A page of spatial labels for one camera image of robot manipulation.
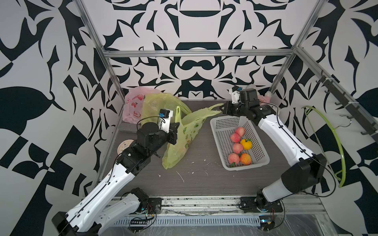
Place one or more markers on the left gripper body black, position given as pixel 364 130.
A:
pixel 169 137

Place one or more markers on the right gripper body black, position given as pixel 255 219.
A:
pixel 238 109

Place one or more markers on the white plastic basket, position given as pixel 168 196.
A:
pixel 223 128

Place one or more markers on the green plastic bag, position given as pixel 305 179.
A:
pixel 154 102
pixel 188 129

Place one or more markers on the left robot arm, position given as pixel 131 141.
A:
pixel 92 216

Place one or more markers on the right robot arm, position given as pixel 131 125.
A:
pixel 306 167

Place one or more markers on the pink peach top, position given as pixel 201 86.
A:
pixel 240 131

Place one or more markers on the pink peach upper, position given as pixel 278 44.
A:
pixel 235 137

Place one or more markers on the pink peach middle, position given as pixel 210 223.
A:
pixel 237 148

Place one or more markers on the peach pink front left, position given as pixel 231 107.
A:
pixel 233 159

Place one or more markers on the orange peach front right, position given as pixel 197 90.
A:
pixel 245 159

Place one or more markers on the pink plastic bag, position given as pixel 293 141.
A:
pixel 134 100

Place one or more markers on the white plush bunny pink shirt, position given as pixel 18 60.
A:
pixel 263 98

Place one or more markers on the yellow orange fruit with leaf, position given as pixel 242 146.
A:
pixel 246 143

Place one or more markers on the small round clock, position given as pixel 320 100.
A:
pixel 123 145

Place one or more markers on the green hoop hanger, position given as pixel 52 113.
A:
pixel 330 144

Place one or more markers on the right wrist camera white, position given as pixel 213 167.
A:
pixel 235 94

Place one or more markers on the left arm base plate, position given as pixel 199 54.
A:
pixel 154 205

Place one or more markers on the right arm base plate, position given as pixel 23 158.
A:
pixel 259 204

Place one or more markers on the black wall hook rack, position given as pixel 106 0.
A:
pixel 355 109

